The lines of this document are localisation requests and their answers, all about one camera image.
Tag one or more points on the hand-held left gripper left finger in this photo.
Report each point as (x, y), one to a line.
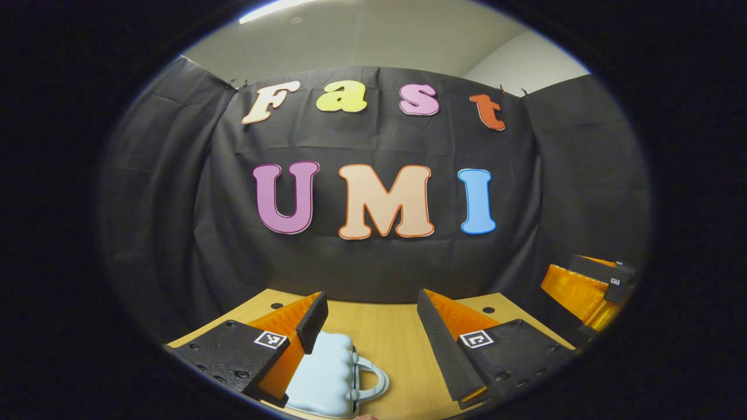
(233, 353)

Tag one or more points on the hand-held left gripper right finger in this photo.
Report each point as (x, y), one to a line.
(443, 350)

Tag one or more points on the light blue suitcase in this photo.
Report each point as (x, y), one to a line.
(324, 373)

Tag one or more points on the ceiling light panel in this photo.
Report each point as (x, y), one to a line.
(280, 7)

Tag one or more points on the black backdrop cloth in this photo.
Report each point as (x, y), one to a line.
(175, 233)

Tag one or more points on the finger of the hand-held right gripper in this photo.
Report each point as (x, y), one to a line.
(575, 291)
(607, 265)

